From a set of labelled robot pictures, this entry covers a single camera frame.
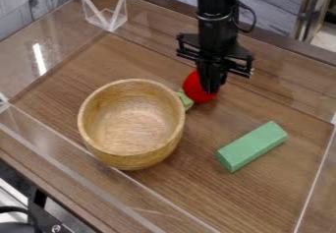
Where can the green rectangular block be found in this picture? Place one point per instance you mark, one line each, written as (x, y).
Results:
(250, 146)

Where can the round wooden bowl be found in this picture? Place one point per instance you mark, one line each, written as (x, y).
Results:
(130, 123)

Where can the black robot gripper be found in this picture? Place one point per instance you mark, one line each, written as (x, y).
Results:
(214, 50)

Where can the red knitted strawberry fruit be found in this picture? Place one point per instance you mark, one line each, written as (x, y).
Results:
(190, 93)

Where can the clear acrylic corner bracket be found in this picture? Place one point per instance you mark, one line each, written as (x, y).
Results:
(105, 19)

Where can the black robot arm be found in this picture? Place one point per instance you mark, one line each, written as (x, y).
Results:
(224, 6)

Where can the metal table leg background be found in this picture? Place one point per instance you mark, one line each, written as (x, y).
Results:
(309, 19)

